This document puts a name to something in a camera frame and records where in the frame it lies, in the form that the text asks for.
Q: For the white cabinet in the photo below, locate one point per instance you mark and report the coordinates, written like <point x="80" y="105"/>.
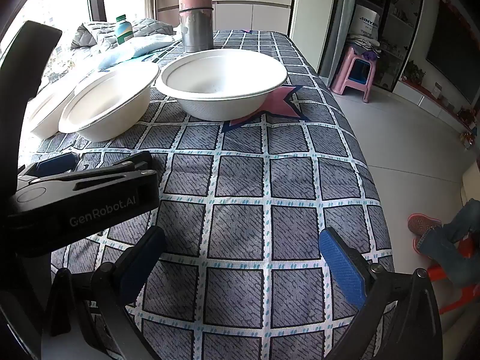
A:
<point x="247" y="11"/>

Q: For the clothes pile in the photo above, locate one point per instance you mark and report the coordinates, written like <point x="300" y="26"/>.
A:
<point x="360" y="41"/>

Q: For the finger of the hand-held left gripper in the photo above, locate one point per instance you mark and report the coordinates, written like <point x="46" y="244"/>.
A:
<point x="129" y="160"/>
<point x="56" y="165"/>

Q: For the white television stand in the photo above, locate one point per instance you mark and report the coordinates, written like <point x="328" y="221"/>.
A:
<point x="423" y="99"/>

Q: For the grey quilted blanket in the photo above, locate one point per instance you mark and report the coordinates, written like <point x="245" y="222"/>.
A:
<point x="97" y="30"/>

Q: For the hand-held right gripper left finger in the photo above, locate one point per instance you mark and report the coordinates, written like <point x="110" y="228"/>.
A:
<point x="144" y="262"/>

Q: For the white paper bag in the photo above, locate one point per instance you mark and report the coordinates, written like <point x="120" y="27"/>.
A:
<point x="365" y="24"/>

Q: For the red sneaker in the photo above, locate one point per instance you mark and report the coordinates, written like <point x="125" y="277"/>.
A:
<point x="422" y="223"/>

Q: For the pale blue cloth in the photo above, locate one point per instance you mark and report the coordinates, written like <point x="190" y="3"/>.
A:
<point x="131" y="48"/>

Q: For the pink and grey thermos flask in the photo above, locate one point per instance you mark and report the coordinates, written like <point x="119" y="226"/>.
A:
<point x="195" y="15"/>

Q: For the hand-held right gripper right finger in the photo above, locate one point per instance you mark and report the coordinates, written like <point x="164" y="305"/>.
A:
<point x="343" y="270"/>

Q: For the white paper bowl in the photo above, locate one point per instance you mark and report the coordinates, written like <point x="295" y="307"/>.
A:
<point x="108" y="105"/>
<point x="221" y="78"/>
<point x="43" y="116"/>

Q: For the red plastic stool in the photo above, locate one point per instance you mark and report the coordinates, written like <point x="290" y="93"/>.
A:
<point x="453" y="300"/>

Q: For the pink plastic stool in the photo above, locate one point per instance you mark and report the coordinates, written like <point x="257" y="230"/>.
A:
<point x="347" y="82"/>

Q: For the glass display cabinet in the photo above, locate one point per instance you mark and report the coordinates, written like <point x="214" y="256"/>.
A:
<point x="397" y="15"/>

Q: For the grey checkered star blanket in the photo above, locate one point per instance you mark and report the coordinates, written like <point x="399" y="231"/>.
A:
<point x="240" y="180"/>

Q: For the person's leg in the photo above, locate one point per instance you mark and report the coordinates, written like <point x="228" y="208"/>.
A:
<point x="446" y="240"/>

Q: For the black television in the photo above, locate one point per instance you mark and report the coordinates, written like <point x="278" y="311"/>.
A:
<point x="453" y="52"/>

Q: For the green capped bottle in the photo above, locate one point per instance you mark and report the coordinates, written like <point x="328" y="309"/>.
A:
<point x="124" y="32"/>

